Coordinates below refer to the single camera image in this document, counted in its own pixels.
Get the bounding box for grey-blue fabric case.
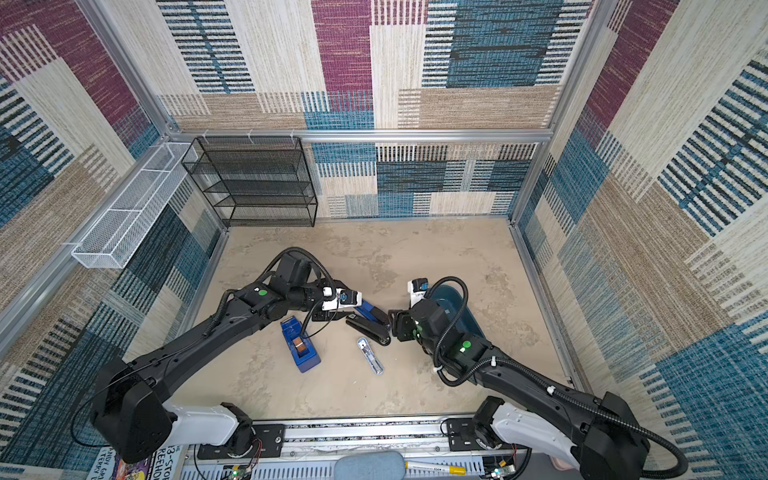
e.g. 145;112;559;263
333;451;406;480

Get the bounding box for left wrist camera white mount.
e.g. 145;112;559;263
321;287;363;311

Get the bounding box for white wire mesh basket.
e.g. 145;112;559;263
71;142;189;269

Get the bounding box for teal plastic tray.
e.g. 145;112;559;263
429;284;485;342

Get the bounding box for black wire mesh shelf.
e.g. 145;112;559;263
181;136;318;227

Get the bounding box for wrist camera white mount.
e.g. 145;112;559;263
321;287;363;311
407;278;429;307

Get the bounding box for blue tape dispenser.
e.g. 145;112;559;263
280;316;321;373

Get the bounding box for colourful book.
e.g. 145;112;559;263
86;446;182;480

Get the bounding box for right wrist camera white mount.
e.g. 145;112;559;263
407;278;429;307

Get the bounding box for yellow white marker pen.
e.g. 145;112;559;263
405;461;467;476

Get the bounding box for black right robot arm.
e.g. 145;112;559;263
392;276;689;479

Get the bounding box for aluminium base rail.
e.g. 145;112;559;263
177;414;531;479

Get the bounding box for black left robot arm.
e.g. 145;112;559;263
71;247;363;464

